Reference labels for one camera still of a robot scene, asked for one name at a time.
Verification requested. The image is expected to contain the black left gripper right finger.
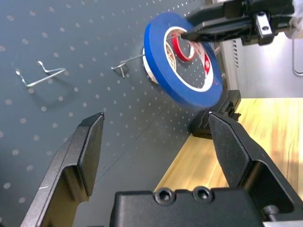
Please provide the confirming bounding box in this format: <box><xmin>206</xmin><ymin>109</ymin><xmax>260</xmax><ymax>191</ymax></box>
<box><xmin>208</xmin><ymin>112</ymin><xmax>303</xmax><ymax>215</ymax></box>

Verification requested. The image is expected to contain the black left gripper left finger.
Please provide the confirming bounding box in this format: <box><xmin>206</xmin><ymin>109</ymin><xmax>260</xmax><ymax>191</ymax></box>
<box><xmin>20</xmin><ymin>112</ymin><xmax>105</xmax><ymax>227</ymax></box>

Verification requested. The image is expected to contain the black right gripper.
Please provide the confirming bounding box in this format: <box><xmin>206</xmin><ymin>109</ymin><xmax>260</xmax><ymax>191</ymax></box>
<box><xmin>181</xmin><ymin>0</ymin><xmax>295</xmax><ymax>46</ymax></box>

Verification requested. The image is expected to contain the blue tape roll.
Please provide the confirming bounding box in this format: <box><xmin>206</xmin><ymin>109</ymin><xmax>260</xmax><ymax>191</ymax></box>
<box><xmin>143</xmin><ymin>12</ymin><xmax>224</xmax><ymax>108</ymax></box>

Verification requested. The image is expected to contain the dark grey pegboard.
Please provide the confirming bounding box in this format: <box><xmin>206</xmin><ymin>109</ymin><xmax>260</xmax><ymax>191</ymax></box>
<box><xmin>0</xmin><ymin>0</ymin><xmax>227</xmax><ymax>227</ymax></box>

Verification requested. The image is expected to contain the red tape roll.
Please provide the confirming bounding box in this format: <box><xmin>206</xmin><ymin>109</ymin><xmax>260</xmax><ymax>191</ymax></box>
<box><xmin>171</xmin><ymin>35</ymin><xmax>195</xmax><ymax>63</ymax></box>

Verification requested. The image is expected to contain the white tape roll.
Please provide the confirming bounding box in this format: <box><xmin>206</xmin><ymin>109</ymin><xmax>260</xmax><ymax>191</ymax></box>
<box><xmin>142</xmin><ymin>28</ymin><xmax>197</xmax><ymax>85</ymax></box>

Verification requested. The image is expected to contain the single metal peg hook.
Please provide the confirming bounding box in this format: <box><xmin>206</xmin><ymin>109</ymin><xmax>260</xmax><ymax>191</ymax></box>
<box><xmin>111</xmin><ymin>53</ymin><xmax>146</xmax><ymax>79</ymax></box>

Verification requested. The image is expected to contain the white pegboard frame post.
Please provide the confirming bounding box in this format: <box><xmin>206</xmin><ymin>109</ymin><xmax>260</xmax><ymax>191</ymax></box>
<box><xmin>218</xmin><ymin>38</ymin><xmax>241</xmax><ymax>92</ymax></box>

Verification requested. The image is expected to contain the wire loop pliers hook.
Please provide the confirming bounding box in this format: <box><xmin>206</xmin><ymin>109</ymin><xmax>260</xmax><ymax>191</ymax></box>
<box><xmin>14</xmin><ymin>60</ymin><xmax>67</xmax><ymax>88</ymax></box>

